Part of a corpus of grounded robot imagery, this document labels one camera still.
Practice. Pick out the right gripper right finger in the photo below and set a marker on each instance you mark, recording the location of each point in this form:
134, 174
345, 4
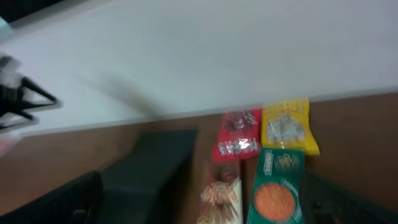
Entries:
325, 202

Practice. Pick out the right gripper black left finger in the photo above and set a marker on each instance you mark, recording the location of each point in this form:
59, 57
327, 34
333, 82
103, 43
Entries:
76, 202

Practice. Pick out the teal Crunchies box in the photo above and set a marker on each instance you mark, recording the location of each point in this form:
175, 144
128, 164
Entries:
275, 194

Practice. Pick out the yellow Hacks candy bag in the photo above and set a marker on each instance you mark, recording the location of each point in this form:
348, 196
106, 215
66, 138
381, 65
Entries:
286, 125

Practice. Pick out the brown Pocky box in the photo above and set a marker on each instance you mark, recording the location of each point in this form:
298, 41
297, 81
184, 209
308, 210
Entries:
221, 200

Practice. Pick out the red Hacks candy bag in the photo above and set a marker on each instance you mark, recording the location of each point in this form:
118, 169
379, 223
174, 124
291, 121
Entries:
238, 136

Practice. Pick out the black stand in background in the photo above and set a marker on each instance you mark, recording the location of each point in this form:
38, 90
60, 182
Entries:
19, 95

